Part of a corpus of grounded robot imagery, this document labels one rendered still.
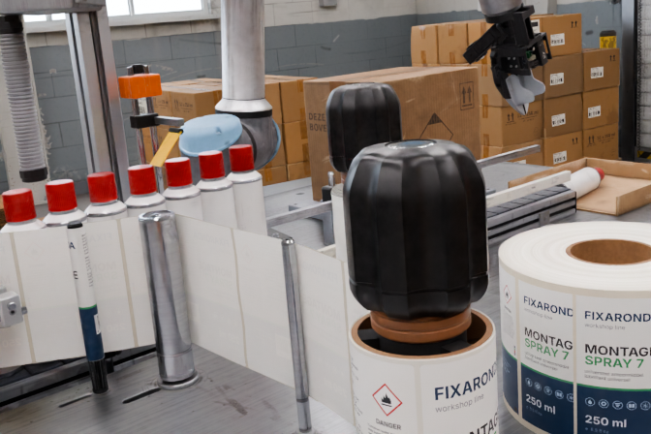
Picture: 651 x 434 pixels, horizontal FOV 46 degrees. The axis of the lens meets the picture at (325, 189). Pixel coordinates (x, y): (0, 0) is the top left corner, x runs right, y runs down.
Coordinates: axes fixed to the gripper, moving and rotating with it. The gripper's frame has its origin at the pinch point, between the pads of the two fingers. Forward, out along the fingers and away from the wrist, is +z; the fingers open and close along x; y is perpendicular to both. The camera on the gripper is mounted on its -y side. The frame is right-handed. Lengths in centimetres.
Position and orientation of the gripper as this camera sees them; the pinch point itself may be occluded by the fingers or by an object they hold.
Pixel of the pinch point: (519, 108)
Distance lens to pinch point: 152.6
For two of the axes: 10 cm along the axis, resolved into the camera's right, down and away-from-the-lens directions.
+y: 6.3, 1.2, -7.7
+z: 3.4, 8.5, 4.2
